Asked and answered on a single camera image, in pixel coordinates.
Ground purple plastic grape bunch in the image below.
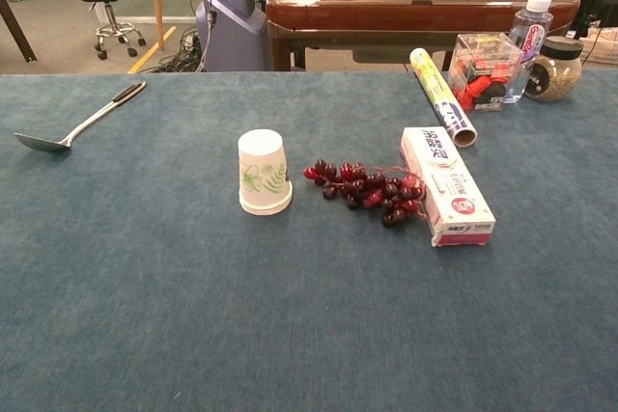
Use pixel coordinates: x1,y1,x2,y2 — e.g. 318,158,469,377
302,158,429,229

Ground cling film roll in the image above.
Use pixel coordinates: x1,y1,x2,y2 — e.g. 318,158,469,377
408,47,479,149

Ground upside-down paper cup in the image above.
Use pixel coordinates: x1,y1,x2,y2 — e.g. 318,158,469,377
237,128,295,217

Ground white plastic basket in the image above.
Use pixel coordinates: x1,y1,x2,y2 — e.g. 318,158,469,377
578,25,618,66

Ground brown mahjong table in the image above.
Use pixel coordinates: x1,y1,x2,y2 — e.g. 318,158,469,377
265,0,581,71

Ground metal ladle black handle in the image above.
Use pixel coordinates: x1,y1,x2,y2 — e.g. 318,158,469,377
13,80,148,153

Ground white pink toothpaste box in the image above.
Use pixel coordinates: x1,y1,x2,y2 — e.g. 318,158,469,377
400,125,497,248

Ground clear box red black pieces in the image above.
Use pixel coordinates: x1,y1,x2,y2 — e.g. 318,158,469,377
447,33,524,114

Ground blue background robot base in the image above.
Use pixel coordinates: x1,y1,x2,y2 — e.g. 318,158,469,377
195,0,271,72

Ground blue felt table cover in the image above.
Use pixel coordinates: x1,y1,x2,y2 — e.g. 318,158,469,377
0,69,618,412

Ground clear plastic water bottle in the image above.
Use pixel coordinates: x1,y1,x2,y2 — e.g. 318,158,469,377
501,0,554,104

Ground glass jar black lid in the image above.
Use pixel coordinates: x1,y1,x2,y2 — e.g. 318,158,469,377
523,36,585,103

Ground dark table leg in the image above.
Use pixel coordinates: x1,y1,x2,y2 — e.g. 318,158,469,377
0,0,39,64

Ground black floor cable bundle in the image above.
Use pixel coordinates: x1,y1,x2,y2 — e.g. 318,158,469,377
144,28,204,74

